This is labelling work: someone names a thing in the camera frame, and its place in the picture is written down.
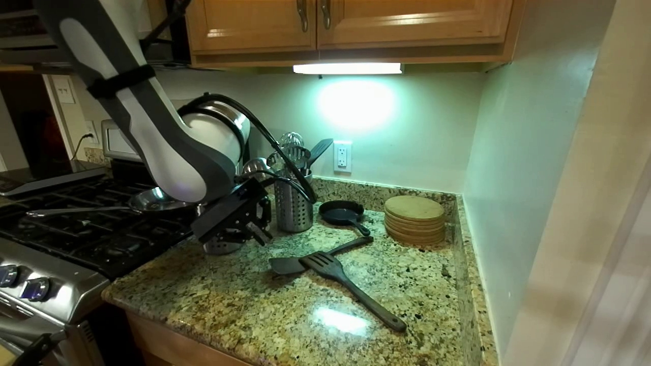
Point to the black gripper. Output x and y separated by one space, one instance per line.
231 214

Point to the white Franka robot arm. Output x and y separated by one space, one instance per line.
155 150

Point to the slotted wooden spatula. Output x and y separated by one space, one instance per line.
325 265

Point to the small black cast iron skillet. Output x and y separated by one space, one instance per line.
340 212

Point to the grey slotted plastic spatula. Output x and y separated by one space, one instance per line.
320 152

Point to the wooden base cabinet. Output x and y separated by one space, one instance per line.
176 348

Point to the round wooden board stack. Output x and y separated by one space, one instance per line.
414 217

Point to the stainless steel stove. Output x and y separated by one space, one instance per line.
81 237

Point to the under cabinet light bar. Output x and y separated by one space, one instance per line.
346 69

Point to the stove control knob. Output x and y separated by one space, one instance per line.
6 276
38 290

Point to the stainless steel microwave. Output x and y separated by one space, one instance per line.
16 34

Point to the white wall outlet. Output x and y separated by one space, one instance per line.
343 156

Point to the white wall switch plate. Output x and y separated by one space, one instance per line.
64 91

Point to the wooden wall cabinet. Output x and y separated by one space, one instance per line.
408 28

